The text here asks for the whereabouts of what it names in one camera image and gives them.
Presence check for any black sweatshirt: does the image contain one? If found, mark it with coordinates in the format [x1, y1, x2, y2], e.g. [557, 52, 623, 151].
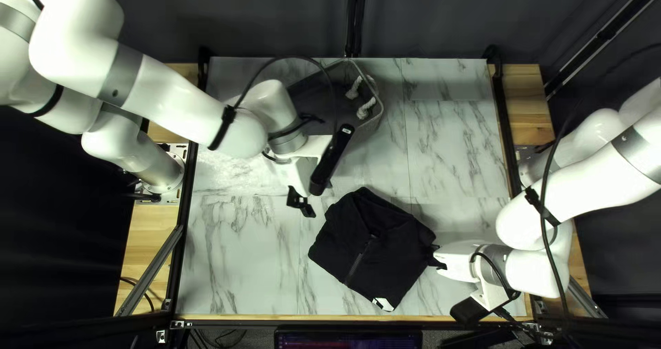
[307, 186, 441, 313]

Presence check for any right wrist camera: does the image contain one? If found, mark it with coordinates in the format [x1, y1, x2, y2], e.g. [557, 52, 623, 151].
[449, 296, 504, 325]

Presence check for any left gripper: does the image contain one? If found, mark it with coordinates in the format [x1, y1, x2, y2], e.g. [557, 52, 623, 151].
[279, 136, 337, 219]

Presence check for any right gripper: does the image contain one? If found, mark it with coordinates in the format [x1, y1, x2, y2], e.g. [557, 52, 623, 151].
[435, 241, 484, 284]

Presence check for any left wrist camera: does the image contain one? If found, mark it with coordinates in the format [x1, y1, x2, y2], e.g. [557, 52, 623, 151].
[308, 124, 356, 197]

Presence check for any thin black floor cable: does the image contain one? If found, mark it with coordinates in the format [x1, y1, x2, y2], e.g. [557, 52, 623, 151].
[120, 276, 157, 315]

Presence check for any black frame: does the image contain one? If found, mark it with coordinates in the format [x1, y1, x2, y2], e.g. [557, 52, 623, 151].
[114, 0, 661, 349]

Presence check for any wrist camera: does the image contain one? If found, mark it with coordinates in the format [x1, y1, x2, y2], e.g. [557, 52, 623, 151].
[449, 296, 504, 325]
[308, 124, 356, 197]

